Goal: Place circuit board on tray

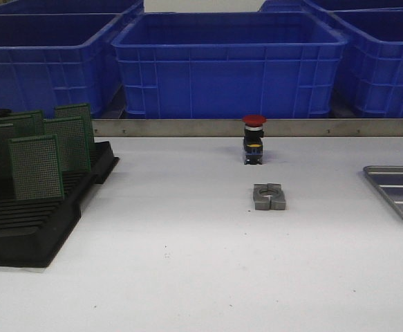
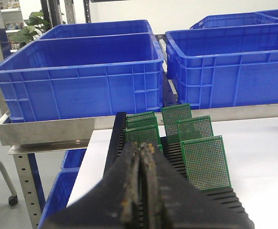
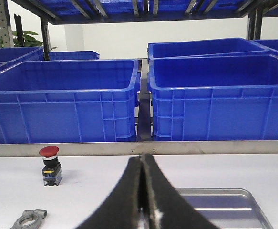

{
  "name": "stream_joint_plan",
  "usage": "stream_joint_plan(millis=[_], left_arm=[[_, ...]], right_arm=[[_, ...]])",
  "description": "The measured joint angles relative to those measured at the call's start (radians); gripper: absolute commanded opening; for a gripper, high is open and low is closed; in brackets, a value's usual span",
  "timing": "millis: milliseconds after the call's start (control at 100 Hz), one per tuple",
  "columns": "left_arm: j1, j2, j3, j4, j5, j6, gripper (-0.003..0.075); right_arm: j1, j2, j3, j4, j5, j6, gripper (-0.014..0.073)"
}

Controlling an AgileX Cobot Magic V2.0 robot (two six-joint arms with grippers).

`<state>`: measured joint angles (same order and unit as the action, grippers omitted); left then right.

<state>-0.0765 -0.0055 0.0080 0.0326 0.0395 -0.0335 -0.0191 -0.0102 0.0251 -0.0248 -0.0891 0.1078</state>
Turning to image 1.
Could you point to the green perforated circuit board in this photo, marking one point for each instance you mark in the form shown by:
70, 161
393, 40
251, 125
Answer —
36, 170
72, 143

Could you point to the green perforated circuit board front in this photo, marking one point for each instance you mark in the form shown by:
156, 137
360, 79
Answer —
36, 170

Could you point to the green circuit board rear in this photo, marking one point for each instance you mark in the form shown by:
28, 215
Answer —
83, 110

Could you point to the green circuit board second row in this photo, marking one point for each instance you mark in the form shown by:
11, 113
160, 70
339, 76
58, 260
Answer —
27, 123

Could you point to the black slotted board rack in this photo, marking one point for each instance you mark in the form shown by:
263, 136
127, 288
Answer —
32, 232

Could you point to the red emergency stop button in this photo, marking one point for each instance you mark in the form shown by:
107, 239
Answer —
252, 141

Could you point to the grey metal clamp block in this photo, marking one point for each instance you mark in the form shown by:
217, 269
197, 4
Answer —
269, 196

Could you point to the blue plastic crate centre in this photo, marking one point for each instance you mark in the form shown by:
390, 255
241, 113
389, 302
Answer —
280, 65

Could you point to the blue plastic crate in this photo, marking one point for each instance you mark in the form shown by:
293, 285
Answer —
52, 60
370, 74
280, 65

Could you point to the blue crate back right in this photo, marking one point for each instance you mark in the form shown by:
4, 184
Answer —
278, 6

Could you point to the blue plastic crate left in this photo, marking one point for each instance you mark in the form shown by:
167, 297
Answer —
52, 60

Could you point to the blue plastic crate right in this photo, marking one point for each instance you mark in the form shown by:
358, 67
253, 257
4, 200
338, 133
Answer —
370, 74

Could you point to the blue crate back left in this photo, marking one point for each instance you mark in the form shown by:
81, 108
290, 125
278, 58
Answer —
69, 7

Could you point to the metal table edge rail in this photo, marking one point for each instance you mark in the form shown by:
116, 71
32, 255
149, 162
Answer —
349, 127

